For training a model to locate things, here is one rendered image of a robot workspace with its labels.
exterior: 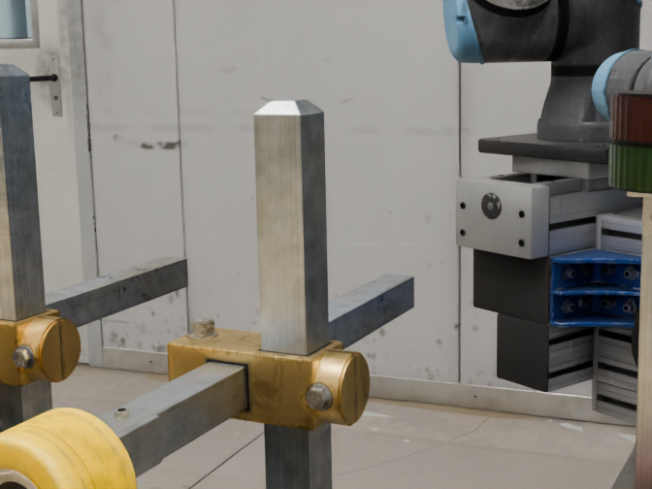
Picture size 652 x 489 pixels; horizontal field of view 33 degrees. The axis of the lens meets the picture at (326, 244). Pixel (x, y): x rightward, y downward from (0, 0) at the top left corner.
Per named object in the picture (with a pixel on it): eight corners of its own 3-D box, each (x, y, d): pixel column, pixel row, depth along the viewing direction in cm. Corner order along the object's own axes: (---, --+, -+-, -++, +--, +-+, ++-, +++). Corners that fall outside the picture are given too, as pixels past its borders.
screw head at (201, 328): (198, 330, 80) (197, 314, 79) (223, 333, 79) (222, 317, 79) (182, 338, 78) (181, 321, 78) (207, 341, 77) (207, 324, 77)
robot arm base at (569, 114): (585, 130, 160) (586, 62, 159) (673, 136, 148) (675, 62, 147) (513, 138, 151) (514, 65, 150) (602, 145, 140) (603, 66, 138)
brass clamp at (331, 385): (211, 388, 83) (208, 323, 82) (374, 410, 77) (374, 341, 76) (164, 413, 77) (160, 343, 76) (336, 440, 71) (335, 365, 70)
